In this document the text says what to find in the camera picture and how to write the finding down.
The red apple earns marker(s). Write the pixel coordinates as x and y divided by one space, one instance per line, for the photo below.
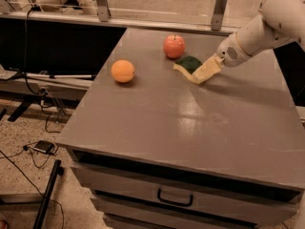
174 46

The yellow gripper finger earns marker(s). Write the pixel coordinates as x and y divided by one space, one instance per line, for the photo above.
208 69

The orange fruit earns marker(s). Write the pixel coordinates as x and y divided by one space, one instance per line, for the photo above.
122 71

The metal railing post right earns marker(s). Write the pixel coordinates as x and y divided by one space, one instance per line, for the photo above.
218 14

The black drawer handle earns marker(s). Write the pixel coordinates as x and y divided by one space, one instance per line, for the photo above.
174 199

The low grey bench shelf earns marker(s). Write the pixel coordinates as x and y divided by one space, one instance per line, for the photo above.
71 87

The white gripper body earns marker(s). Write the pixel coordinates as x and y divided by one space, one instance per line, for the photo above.
229 52

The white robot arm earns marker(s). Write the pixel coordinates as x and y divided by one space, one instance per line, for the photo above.
277 23

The black metal stand leg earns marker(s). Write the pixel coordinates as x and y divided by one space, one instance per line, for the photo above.
57 170

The black power adapter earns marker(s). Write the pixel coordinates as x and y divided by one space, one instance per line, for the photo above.
43 146

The metal railing post left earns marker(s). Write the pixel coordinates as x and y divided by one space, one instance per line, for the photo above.
103 10

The metal railing post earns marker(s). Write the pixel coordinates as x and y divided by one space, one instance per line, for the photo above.
103 10
218 14

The grey drawer cabinet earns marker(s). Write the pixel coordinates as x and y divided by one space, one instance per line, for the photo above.
235 142

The green and yellow sponge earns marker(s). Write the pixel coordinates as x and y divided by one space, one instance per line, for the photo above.
187 66

